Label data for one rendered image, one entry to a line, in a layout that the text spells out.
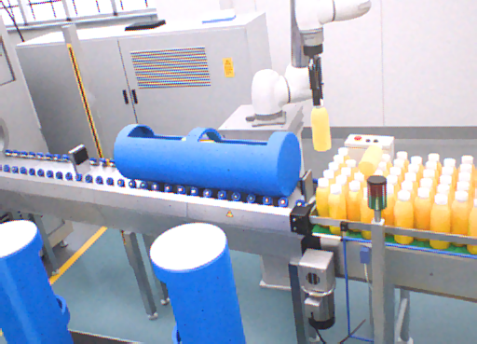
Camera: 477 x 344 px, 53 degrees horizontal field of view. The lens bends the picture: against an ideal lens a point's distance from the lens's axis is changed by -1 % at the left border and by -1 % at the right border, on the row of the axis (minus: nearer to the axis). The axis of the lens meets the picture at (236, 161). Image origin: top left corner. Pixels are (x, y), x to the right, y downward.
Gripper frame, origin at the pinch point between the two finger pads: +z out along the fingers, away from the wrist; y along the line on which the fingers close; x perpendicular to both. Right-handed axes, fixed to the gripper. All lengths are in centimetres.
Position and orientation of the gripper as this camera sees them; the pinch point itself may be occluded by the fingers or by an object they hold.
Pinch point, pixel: (317, 95)
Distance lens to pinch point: 194.6
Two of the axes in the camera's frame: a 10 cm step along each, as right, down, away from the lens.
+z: 1.5, 9.2, 3.7
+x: 9.2, 0.0, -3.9
